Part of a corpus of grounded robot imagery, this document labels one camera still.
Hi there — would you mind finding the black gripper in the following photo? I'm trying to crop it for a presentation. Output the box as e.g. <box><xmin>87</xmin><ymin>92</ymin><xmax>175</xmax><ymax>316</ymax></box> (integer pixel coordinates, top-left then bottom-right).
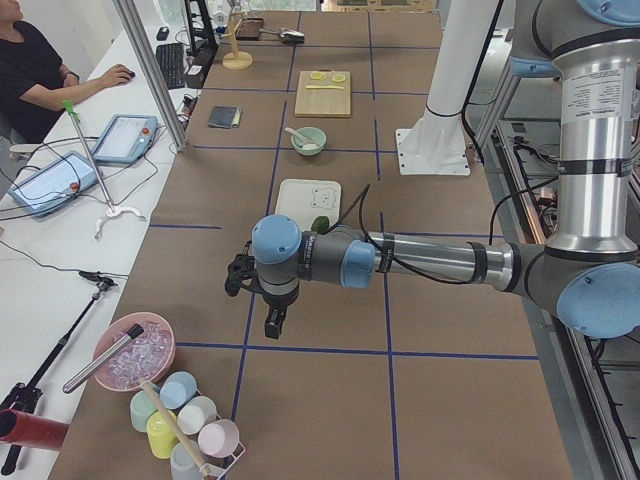
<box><xmin>258</xmin><ymin>275</ymin><xmax>299</xmax><ymax>339</ymax></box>

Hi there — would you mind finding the white ceramic spoon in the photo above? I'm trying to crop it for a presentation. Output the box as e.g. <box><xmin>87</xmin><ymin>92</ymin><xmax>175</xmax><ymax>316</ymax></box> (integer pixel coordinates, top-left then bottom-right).
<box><xmin>284</xmin><ymin>127</ymin><xmax>312</xmax><ymax>144</ymax></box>

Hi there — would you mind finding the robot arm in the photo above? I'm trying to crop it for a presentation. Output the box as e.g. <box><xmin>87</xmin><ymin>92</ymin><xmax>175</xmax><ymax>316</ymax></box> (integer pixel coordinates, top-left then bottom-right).
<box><xmin>249</xmin><ymin>1</ymin><xmax>639</xmax><ymax>339</ymax></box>

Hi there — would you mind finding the pink bowl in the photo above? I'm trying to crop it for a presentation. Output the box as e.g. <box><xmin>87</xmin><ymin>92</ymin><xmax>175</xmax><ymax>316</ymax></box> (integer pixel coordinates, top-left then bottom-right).
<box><xmin>94</xmin><ymin>312</ymin><xmax>176</xmax><ymax>392</ymax></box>

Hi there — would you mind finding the green ceramic bowl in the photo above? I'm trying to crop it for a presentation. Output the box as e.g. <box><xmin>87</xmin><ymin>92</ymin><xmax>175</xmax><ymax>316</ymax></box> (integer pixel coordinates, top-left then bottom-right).
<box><xmin>290</xmin><ymin>126</ymin><xmax>327</xmax><ymax>156</ymax></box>

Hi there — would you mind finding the blue cup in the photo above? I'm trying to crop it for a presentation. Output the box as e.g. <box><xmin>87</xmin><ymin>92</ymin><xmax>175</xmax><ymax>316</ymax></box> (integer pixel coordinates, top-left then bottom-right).
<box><xmin>159</xmin><ymin>371</ymin><xmax>197</xmax><ymax>410</ymax></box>

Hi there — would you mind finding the green avocado half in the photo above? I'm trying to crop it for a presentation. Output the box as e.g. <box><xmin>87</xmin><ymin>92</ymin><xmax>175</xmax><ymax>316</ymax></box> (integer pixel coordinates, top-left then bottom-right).
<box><xmin>311</xmin><ymin>215</ymin><xmax>331</xmax><ymax>234</ymax></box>

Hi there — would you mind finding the white cup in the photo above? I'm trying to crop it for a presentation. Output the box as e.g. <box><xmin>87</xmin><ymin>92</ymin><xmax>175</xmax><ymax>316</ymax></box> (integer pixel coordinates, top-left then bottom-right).
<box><xmin>177</xmin><ymin>395</ymin><xmax>218</xmax><ymax>435</ymax></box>

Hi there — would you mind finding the pink cup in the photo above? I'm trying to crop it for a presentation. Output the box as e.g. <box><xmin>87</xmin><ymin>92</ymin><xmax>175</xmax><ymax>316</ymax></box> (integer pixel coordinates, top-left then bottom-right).
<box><xmin>198</xmin><ymin>419</ymin><xmax>240</xmax><ymax>458</ymax></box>

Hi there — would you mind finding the white bear tray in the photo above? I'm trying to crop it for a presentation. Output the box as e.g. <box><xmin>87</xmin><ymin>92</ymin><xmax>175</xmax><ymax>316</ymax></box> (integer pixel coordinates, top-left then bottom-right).
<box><xmin>274</xmin><ymin>179</ymin><xmax>341</xmax><ymax>230</ymax></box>

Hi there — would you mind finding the metal tube tool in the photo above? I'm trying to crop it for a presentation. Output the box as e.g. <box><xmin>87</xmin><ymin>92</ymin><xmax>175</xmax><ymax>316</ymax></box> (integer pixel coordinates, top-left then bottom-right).
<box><xmin>62</xmin><ymin>323</ymin><xmax>144</xmax><ymax>394</ymax></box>

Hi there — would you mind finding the wooden stick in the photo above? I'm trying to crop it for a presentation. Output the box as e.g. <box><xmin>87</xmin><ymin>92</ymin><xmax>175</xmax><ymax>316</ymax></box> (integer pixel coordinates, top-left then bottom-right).
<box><xmin>140</xmin><ymin>381</ymin><xmax>214</xmax><ymax>479</ymax></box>

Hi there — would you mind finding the green cup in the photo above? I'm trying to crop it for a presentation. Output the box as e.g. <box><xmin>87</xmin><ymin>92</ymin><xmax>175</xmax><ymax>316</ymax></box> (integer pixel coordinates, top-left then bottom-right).
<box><xmin>129</xmin><ymin>390</ymin><xmax>157</xmax><ymax>433</ymax></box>

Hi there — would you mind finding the yellow cup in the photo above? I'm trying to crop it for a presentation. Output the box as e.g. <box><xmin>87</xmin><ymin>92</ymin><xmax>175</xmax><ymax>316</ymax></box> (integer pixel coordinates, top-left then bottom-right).
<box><xmin>146</xmin><ymin>411</ymin><xmax>179</xmax><ymax>460</ymax></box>

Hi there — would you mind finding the grey cup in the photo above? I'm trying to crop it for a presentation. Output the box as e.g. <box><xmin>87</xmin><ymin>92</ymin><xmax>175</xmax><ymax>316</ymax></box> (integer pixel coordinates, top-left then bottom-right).
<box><xmin>170</xmin><ymin>443</ymin><xmax>203</xmax><ymax>480</ymax></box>

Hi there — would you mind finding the far teach pendant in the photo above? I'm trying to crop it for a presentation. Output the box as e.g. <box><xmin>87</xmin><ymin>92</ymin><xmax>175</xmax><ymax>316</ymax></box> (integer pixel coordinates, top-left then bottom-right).
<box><xmin>92</xmin><ymin>114</ymin><xmax>158</xmax><ymax>165</ymax></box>

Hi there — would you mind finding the teach pendant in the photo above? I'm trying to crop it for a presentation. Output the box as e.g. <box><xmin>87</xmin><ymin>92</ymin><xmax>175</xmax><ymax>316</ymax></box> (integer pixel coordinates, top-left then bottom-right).
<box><xmin>92</xmin><ymin>114</ymin><xmax>158</xmax><ymax>165</ymax></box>
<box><xmin>9</xmin><ymin>151</ymin><xmax>97</xmax><ymax>217</ymax></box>

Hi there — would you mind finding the bamboo cutting board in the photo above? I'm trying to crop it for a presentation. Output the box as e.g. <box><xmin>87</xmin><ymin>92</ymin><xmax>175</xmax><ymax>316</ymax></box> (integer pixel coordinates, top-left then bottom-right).
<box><xmin>294</xmin><ymin>70</ymin><xmax>352</xmax><ymax>118</ymax></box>

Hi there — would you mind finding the near teach pendant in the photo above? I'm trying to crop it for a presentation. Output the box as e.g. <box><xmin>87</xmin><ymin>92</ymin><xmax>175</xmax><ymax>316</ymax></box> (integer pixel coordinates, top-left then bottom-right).
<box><xmin>9</xmin><ymin>151</ymin><xmax>97</xmax><ymax>217</ymax></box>

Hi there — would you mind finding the black tripod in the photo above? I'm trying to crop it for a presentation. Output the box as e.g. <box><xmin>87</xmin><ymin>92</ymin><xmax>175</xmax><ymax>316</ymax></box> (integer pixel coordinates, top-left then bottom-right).
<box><xmin>0</xmin><ymin>270</ymin><xmax>119</xmax><ymax>471</ymax></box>

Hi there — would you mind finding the wooden mug tree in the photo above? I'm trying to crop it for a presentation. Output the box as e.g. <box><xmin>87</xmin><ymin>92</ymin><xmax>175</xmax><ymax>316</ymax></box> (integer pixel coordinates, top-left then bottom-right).
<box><xmin>222</xmin><ymin>0</ymin><xmax>253</xmax><ymax>70</ymax></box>

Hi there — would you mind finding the red bottle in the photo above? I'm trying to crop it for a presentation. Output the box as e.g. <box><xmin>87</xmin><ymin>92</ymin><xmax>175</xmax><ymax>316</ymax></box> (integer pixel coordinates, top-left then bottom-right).
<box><xmin>1</xmin><ymin>409</ymin><xmax>69</xmax><ymax>451</ymax></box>

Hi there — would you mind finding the black keyboard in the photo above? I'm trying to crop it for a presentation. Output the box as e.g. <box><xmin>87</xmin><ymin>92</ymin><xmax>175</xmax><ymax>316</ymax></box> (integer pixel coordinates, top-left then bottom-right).
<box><xmin>155</xmin><ymin>43</ymin><xmax>185</xmax><ymax>90</ymax></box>

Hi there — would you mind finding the metal scoop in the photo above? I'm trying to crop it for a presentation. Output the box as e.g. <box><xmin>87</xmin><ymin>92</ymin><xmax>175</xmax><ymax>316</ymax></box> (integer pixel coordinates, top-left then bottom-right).
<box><xmin>259</xmin><ymin>28</ymin><xmax>305</xmax><ymax>44</ymax></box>

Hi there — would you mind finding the reacher grabber stick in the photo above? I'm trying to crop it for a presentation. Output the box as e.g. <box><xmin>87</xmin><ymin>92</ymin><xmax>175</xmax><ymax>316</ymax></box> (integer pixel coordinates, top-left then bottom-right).
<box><xmin>62</xmin><ymin>100</ymin><xmax>146</xmax><ymax>240</ymax></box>

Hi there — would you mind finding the dark metal tray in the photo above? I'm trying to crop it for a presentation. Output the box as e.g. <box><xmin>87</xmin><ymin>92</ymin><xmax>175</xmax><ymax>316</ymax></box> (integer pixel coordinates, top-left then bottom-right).
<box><xmin>235</xmin><ymin>18</ymin><xmax>264</xmax><ymax>41</ymax></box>

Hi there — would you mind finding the person in black shirt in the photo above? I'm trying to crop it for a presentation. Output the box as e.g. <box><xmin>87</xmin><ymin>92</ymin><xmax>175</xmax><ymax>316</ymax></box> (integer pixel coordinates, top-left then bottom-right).
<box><xmin>1</xmin><ymin>1</ymin><xmax>135</xmax><ymax>143</ymax></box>

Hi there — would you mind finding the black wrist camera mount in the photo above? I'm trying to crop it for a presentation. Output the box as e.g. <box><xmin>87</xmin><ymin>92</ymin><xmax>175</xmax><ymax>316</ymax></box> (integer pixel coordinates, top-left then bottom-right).
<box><xmin>224</xmin><ymin>240</ymin><xmax>257</xmax><ymax>297</ymax></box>

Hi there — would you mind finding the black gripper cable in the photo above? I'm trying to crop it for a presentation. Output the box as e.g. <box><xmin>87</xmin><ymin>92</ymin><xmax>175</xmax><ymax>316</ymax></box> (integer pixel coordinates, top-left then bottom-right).
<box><xmin>329</xmin><ymin>183</ymin><xmax>561</xmax><ymax>286</ymax></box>

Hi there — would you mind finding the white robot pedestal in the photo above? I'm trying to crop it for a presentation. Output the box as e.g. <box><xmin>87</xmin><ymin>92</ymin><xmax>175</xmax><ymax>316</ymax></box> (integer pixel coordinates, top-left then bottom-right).
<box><xmin>396</xmin><ymin>0</ymin><xmax>502</xmax><ymax>176</ymax></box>

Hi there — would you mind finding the aluminium frame post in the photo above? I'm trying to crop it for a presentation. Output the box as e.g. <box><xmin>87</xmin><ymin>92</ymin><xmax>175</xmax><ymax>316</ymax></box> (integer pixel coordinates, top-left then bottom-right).
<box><xmin>113</xmin><ymin>0</ymin><xmax>187</xmax><ymax>152</ymax></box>

